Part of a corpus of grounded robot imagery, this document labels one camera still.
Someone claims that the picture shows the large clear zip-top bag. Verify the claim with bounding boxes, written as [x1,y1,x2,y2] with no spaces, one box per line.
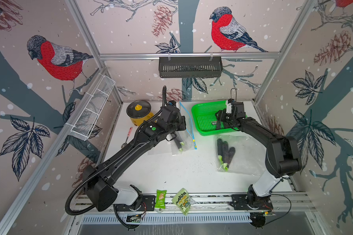
[171,101,197,156]

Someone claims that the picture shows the small clear zip-top bag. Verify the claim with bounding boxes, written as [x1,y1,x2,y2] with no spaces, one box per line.
[215,135,266,176]

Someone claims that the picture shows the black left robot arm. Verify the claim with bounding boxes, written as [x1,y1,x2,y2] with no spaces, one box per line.
[65,86,186,217]

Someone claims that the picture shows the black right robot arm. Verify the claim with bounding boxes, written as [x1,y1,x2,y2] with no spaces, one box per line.
[215,99,303,210]

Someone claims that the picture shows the green printed snack bag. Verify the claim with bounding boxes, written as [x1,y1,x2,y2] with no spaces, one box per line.
[172,188,196,215]

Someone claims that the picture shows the green plastic basket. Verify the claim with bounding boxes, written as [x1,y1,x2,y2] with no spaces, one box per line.
[191,100,234,136]

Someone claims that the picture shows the yellow pot with lid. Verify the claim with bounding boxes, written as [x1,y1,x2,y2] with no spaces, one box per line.
[126,100,154,126]

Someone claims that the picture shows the small green snack packet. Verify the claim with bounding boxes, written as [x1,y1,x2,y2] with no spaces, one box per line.
[155,190,167,209]

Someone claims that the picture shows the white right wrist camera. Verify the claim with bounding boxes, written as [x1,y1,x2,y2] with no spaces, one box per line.
[226,99,246,118]

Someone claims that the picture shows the black hanging wire shelf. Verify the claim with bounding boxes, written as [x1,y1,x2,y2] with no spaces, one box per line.
[158,56,223,78]

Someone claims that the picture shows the pink handled spoon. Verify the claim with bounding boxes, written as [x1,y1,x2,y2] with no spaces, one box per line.
[121,127,133,148]

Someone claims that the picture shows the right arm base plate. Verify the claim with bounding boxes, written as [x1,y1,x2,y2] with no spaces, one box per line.
[229,193,273,211]

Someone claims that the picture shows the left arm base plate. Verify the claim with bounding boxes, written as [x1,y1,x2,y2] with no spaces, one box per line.
[114,195,156,212]

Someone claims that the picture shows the white wire mesh basket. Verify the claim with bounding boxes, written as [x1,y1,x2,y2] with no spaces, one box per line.
[69,74,115,141]

